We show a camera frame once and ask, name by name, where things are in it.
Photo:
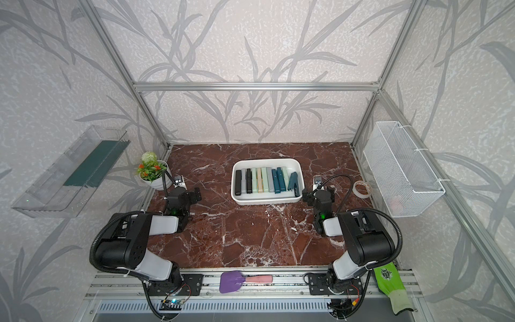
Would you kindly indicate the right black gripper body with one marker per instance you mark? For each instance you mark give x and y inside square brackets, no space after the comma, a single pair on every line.
[309,195]

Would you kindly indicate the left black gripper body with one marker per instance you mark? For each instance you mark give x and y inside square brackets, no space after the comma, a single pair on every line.
[190,199]

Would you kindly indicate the dark teal pliers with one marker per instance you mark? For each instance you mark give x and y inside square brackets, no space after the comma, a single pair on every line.
[293,184]
[280,175]

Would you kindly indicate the white rectangular storage tray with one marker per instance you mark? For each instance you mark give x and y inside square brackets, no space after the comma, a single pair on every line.
[266,198]

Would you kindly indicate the light green pliers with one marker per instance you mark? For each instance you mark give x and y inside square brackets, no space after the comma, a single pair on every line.
[286,176]

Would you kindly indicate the pale green pliers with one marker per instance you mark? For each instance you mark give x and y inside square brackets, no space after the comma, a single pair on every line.
[265,180]

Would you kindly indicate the mint green pliers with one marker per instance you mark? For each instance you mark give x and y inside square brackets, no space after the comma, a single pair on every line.
[254,180]

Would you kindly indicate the grey black pliers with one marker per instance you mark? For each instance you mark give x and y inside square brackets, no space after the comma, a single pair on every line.
[248,181]

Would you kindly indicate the beige pliers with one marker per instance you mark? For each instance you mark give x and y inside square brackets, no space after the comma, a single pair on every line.
[260,188]

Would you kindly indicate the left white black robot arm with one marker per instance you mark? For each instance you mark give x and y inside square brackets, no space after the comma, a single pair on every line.
[121,247]

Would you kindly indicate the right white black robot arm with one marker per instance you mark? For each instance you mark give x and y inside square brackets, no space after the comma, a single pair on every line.
[372,238]

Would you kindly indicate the clear tape roll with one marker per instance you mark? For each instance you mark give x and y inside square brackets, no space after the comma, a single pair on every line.
[362,189]

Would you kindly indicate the potted artificial flower plant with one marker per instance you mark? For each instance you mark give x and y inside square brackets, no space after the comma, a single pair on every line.
[154,172]

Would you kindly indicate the purple pink spatula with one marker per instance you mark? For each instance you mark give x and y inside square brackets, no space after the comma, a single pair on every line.
[233,280]

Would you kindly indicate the green white work glove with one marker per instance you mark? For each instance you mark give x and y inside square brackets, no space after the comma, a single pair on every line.
[390,283]

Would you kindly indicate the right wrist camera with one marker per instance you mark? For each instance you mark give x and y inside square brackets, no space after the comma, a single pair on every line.
[317,183]

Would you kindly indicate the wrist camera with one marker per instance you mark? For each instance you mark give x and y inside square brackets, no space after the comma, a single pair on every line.
[179,181]
[317,183]

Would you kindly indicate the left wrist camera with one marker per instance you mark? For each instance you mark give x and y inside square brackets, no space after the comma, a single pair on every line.
[179,181]

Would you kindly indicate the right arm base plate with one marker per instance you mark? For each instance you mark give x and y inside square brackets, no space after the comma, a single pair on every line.
[322,283]

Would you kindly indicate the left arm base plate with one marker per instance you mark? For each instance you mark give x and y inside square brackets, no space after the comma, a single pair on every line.
[186,285]

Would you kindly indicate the white wire mesh basket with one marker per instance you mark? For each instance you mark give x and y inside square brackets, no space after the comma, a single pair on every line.
[407,183]

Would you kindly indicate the clear plastic wall shelf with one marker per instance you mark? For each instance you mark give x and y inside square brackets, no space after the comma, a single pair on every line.
[66,187]

